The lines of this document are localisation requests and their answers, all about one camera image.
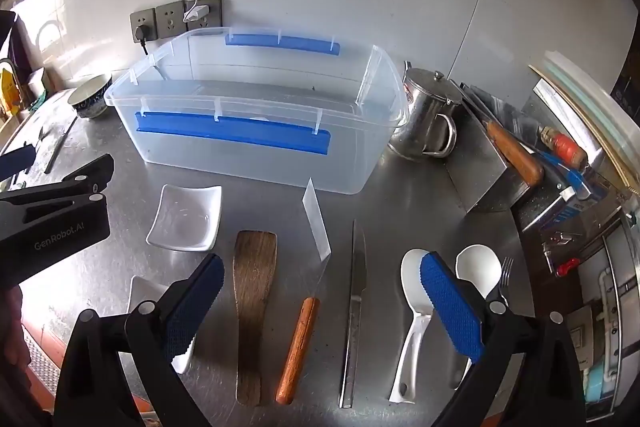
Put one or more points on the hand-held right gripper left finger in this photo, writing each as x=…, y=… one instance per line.
x=197, y=302

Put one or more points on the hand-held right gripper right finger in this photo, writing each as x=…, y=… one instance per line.
x=452, y=307

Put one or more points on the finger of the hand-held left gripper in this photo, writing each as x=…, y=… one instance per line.
x=92, y=172
x=15, y=159

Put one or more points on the white rice spoon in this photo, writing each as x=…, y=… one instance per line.
x=477, y=269
x=412, y=347

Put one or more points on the white square dish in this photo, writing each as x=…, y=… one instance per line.
x=142, y=289
x=185, y=217

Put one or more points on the wooden spatula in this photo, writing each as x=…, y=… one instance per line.
x=255, y=297

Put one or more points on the clear plastic storage box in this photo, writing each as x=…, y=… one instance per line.
x=250, y=167

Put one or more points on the dark thin rod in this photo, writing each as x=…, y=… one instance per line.
x=60, y=147

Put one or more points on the steel fork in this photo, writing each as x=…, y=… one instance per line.
x=506, y=277

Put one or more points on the blue patterned bowl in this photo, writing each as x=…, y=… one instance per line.
x=95, y=104

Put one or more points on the yellow container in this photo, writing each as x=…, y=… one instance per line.
x=7, y=92

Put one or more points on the steel knife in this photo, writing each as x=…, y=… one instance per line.
x=356, y=287

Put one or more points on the steel knife block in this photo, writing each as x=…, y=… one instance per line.
x=480, y=172

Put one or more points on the black plug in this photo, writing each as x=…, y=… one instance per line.
x=141, y=34

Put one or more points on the blue white carton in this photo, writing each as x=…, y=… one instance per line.
x=575, y=207

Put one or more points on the white charger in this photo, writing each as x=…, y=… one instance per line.
x=196, y=13

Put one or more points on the grey wall socket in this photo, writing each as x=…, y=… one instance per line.
x=170, y=19
x=150, y=19
x=214, y=9

